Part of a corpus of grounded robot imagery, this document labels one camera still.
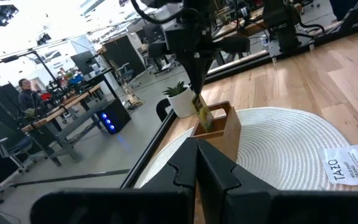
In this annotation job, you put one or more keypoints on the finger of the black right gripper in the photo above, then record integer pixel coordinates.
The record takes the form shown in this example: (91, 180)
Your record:
(204, 67)
(191, 68)

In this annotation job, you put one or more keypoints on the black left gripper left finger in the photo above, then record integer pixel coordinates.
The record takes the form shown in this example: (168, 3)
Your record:
(166, 202)

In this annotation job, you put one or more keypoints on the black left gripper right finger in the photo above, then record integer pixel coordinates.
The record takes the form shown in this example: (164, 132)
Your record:
(244, 202)

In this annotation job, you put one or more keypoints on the green yellow tea bag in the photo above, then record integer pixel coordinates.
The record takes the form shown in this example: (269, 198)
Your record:
(203, 112)

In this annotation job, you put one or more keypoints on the white orange Tazo tea bag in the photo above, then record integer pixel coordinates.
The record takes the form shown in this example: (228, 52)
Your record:
(350, 165)

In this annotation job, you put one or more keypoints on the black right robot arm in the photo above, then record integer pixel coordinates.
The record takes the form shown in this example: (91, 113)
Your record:
(283, 28)

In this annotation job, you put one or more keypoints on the wooden tea organizer box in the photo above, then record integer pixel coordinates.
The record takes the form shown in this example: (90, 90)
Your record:
(225, 137)

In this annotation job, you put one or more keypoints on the white pot with succulent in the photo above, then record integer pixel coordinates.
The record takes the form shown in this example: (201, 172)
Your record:
(182, 102)

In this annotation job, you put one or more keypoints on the white round woven placemat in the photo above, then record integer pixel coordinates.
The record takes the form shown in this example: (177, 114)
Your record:
(275, 146)

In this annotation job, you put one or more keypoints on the black computer tower blue lights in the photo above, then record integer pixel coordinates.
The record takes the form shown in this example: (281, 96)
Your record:
(115, 116)

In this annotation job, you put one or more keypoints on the black computer monitor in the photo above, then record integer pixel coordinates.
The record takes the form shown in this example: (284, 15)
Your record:
(84, 63)

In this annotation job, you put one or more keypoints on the wooden workbench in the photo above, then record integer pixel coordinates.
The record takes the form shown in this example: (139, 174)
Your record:
(64, 107)

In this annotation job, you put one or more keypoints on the person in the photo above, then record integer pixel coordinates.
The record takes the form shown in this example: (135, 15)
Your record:
(28, 98)

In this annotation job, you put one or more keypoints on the grey office chair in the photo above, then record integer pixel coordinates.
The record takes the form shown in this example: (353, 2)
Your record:
(5, 133)

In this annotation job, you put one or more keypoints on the black frame clamp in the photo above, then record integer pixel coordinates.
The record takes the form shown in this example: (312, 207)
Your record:
(163, 109)

